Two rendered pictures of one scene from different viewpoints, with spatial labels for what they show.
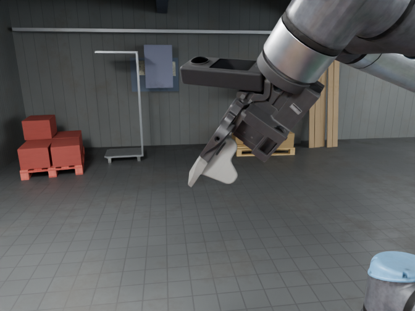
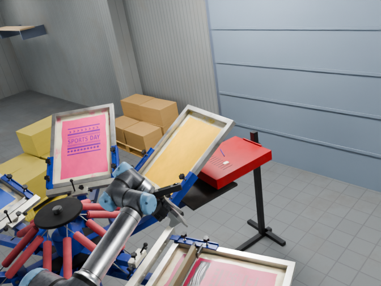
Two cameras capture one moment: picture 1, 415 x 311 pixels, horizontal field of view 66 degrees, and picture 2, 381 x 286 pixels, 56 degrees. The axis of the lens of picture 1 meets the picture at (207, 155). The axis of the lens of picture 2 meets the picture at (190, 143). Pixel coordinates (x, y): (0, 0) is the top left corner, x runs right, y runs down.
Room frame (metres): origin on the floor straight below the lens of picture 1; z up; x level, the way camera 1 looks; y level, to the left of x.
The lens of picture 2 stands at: (1.52, -0.60, 2.62)
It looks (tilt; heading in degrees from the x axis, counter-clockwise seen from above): 26 degrees down; 146
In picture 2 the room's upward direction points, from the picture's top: 10 degrees counter-clockwise
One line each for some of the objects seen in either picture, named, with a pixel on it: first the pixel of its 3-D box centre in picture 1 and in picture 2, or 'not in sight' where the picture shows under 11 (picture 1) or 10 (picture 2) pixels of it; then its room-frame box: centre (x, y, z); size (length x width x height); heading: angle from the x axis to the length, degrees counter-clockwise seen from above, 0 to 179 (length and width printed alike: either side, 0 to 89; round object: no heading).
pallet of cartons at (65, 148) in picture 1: (54, 142); not in sight; (5.65, 2.78, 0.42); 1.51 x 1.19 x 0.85; 8
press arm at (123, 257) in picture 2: not in sight; (131, 261); (-0.19, -0.05, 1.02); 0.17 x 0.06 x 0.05; 27
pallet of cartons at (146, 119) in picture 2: not in sight; (142, 124); (-3.54, 1.88, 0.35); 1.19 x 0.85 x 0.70; 11
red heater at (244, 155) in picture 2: not in sight; (227, 160); (-0.56, 1.14, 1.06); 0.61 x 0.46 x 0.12; 87
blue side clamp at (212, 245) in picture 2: not in sight; (196, 245); (-0.03, 0.35, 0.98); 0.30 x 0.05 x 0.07; 27
